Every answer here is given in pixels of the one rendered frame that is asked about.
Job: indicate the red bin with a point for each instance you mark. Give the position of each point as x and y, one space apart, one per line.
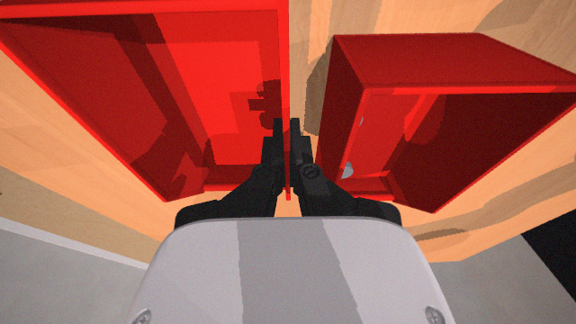
437 120
181 92

